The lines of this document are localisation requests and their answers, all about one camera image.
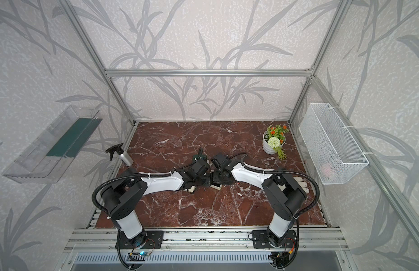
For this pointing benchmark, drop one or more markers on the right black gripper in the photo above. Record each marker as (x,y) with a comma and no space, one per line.
(224,183)

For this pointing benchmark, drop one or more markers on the cream lotus box lid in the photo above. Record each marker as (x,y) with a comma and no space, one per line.
(191,189)

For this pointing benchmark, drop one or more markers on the cream box base black insert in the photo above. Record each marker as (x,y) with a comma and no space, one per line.
(216,184)

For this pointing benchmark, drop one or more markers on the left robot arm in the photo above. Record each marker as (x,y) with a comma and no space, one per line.
(119,196)

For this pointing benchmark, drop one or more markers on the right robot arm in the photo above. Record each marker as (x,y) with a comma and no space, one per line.
(285,194)

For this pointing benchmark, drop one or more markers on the green jewelry box left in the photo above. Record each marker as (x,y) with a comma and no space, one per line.
(199,156)

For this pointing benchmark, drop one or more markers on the potted flower plant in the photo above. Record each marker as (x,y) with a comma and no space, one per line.
(274,139)

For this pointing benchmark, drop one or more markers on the black trigger spray bottle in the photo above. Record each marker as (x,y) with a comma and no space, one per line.
(123,155)

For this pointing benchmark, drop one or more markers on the white work glove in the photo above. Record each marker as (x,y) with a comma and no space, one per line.
(300,182)

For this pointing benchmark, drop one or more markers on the green pad in shelf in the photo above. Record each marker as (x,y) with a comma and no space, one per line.
(74,138)

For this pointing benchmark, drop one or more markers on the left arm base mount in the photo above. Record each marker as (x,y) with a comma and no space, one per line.
(151,239)

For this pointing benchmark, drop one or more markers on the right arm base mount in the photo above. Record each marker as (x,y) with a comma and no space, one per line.
(266,239)

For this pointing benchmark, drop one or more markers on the aluminium frame rail front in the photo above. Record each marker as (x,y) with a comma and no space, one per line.
(191,239)

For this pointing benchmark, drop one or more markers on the white wire mesh basket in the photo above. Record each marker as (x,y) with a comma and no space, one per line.
(335,154)

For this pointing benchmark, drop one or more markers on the clear acrylic wall shelf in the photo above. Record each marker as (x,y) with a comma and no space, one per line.
(33,166)

